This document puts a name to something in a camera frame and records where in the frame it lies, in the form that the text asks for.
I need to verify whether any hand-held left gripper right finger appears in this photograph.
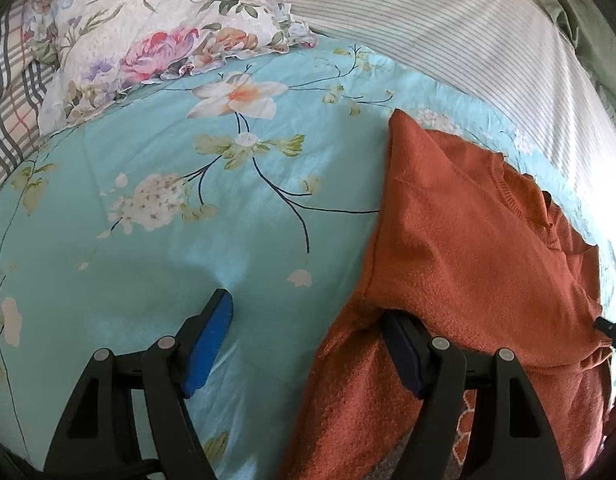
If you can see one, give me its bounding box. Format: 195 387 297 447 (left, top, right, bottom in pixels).
382 309 569 480

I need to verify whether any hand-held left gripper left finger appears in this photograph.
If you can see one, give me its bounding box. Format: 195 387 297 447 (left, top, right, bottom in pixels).
43 287 235 480

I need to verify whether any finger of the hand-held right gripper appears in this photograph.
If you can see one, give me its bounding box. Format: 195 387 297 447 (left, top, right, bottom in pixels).
593 314 616 358

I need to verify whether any orange knit sweater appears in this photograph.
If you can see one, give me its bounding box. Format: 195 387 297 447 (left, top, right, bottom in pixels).
280 109 616 480

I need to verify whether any orange patterned rug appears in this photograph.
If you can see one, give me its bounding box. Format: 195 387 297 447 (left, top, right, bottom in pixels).
453 387 479 466

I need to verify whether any turquoise floral bed sheet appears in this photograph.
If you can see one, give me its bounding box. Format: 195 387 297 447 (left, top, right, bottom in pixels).
0 42 616 476

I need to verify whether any plaid blanket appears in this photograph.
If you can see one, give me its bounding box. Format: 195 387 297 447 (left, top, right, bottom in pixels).
0 0 64 201

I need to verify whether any green cloth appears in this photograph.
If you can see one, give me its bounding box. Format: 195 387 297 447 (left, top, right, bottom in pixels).
530 0 616 126

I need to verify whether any white striped pillow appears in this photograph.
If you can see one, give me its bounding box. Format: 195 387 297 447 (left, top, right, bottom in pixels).
258 0 616 241

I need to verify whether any floral ruffled pillow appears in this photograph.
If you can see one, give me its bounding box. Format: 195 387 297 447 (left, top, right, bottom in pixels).
20 0 319 133

